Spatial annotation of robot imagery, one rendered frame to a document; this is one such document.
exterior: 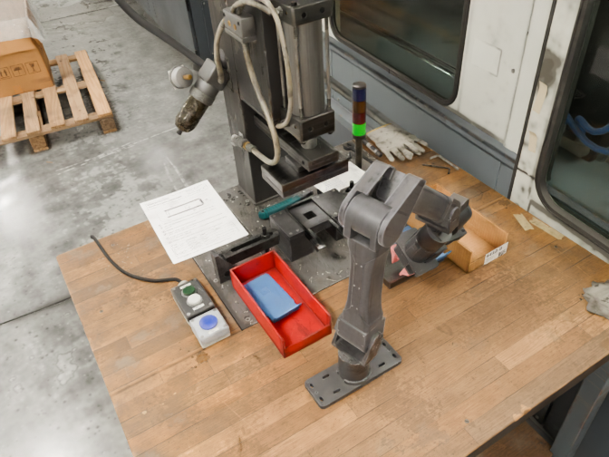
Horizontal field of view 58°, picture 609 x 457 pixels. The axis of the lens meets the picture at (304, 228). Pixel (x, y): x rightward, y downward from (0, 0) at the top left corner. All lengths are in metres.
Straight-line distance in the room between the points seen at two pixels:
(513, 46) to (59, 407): 2.02
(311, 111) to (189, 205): 0.57
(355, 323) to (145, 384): 0.46
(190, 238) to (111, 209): 1.79
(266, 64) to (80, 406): 1.63
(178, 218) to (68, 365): 1.14
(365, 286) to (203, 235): 0.65
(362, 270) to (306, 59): 0.44
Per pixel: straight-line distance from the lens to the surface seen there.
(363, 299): 0.97
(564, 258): 1.47
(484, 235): 1.45
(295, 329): 1.22
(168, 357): 1.24
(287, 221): 1.36
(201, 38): 4.40
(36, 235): 3.26
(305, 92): 1.16
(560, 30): 1.42
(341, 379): 1.14
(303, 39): 1.11
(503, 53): 1.63
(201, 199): 1.62
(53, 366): 2.57
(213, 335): 1.22
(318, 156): 1.23
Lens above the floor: 1.86
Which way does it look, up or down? 41 degrees down
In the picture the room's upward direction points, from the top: 4 degrees counter-clockwise
